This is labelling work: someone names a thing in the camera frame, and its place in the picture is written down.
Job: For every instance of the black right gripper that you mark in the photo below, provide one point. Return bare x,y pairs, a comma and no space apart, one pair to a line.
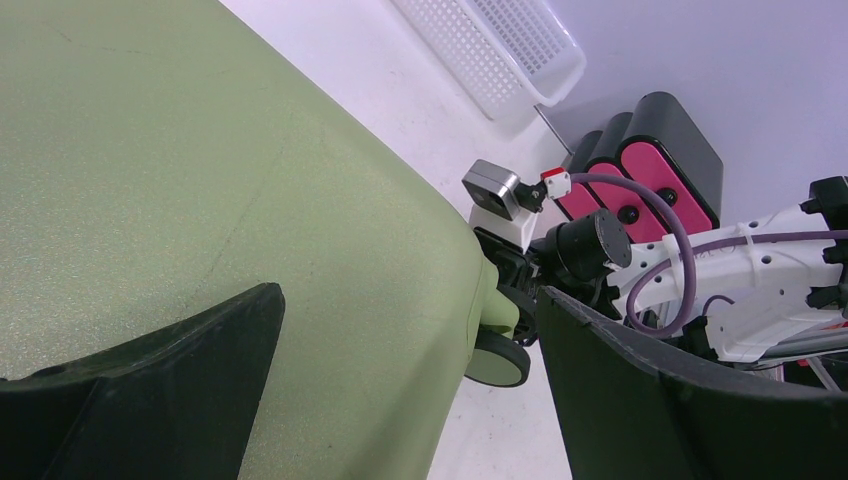
574,257

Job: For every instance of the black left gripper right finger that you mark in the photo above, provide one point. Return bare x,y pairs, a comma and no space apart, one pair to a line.
633,407

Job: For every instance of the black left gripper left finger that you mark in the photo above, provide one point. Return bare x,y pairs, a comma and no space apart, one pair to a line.
176,403

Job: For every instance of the green hard-shell suitcase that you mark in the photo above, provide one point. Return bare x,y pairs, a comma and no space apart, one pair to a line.
159,158

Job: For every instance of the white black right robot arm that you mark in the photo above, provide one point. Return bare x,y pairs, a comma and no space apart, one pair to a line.
756,294

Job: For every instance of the black and pink storage organizer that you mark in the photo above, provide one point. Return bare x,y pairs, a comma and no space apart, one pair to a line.
658,145

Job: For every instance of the white perforated plastic basket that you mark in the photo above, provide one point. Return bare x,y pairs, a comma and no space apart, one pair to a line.
508,56

